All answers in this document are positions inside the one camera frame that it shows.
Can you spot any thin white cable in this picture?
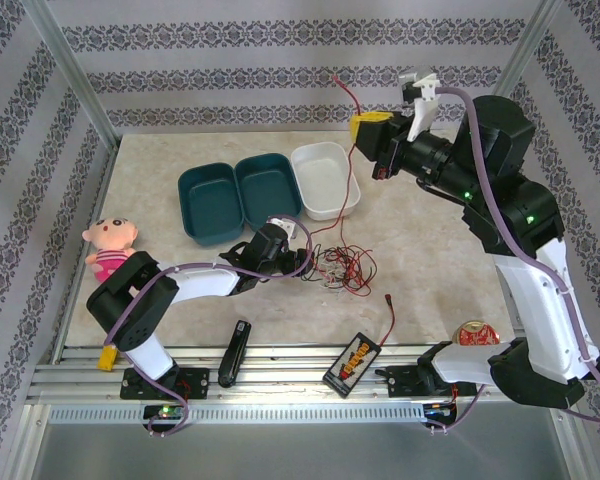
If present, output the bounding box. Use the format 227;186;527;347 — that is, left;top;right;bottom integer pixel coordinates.
314;262;356;304

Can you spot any thin red cable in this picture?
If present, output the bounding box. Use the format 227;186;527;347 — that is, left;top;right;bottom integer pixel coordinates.
309;74;365;251
324;243;380;301

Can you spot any white plastic bin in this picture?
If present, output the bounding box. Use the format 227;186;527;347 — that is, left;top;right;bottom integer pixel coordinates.
289;141;362;222

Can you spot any red lead with connector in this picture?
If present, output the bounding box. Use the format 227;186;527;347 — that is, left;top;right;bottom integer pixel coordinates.
379;294;399;346

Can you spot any black printed battery box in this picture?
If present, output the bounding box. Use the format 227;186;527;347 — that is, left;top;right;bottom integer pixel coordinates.
322;332;385;399

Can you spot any pink plush doll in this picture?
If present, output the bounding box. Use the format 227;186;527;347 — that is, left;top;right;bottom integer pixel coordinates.
82;215;141;284

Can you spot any red round tin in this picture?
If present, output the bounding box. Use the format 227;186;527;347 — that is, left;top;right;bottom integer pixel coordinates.
452;319;501;351

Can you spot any grey metal panel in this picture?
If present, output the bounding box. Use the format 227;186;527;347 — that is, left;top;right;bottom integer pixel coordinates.
29;419;581;480

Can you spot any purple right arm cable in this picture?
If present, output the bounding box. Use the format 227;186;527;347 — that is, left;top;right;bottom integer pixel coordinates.
429;85;600;436

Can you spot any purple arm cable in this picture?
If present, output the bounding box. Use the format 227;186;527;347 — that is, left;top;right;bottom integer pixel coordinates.
103;219;315;437
429;85;600;436

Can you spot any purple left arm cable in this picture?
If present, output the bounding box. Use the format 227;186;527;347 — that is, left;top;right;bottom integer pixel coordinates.
103;219;315;437

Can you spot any aluminium rail frame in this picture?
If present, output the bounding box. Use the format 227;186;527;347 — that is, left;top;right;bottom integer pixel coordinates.
27;342;571;404

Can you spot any aluminium frame post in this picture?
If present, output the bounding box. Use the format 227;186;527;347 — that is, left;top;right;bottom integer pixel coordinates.
497;0;566;104
22;0;120;151

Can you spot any slotted grey cable duct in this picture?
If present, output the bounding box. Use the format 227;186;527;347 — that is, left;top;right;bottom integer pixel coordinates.
47;403;427;425

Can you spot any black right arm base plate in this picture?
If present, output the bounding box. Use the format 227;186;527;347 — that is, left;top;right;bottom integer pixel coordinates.
387;364;431;399

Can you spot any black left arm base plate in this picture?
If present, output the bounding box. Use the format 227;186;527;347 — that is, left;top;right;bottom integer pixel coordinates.
120;367;211;401

